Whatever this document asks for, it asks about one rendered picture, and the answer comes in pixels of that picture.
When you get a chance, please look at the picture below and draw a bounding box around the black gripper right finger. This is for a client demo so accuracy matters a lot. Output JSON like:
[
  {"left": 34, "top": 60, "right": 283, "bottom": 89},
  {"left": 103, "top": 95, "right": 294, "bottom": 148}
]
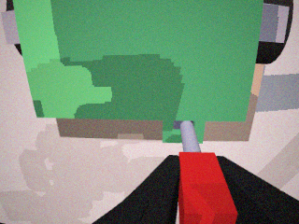
[{"left": 216, "top": 156, "right": 299, "bottom": 224}]

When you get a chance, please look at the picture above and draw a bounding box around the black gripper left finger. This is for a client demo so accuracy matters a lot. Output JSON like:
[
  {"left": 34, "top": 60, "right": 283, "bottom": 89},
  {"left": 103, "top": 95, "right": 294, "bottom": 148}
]
[{"left": 91, "top": 154, "right": 180, "bottom": 224}]

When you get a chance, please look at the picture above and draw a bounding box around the tan wooden ramp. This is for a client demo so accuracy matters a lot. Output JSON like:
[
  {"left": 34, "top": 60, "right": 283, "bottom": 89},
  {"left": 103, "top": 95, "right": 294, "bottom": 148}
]
[{"left": 56, "top": 63, "right": 264, "bottom": 142}]

